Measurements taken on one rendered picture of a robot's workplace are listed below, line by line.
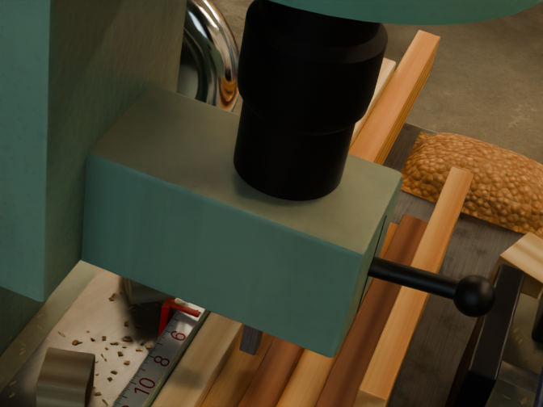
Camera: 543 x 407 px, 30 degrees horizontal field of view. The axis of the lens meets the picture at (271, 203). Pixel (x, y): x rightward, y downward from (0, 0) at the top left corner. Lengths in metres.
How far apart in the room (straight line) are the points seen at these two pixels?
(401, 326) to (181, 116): 0.16
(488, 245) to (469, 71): 2.08
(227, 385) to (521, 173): 0.33
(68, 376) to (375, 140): 0.27
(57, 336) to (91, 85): 0.33
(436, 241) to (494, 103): 2.10
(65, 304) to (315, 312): 0.34
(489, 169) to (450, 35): 2.19
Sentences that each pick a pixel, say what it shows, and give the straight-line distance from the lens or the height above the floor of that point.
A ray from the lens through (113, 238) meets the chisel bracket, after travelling 0.49.
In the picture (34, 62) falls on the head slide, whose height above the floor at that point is 1.13.
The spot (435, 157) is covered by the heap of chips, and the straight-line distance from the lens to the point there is 0.78.
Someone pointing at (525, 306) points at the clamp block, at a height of 0.96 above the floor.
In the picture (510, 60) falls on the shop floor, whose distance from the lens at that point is 2.92.
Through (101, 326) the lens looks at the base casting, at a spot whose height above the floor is 0.80.
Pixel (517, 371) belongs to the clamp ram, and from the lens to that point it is 0.57.
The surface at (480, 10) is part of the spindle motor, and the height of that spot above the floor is 1.21.
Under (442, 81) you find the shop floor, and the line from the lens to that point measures 2.72.
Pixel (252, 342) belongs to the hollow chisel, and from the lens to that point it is 0.54.
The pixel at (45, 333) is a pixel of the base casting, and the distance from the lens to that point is 0.75.
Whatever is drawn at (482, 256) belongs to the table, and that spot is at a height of 0.90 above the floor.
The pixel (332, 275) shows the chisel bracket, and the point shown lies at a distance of 0.45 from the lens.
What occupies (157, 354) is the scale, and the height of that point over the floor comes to 0.96.
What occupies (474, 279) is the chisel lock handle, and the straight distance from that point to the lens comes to 0.48.
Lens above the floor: 1.35
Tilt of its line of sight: 39 degrees down
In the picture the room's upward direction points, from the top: 11 degrees clockwise
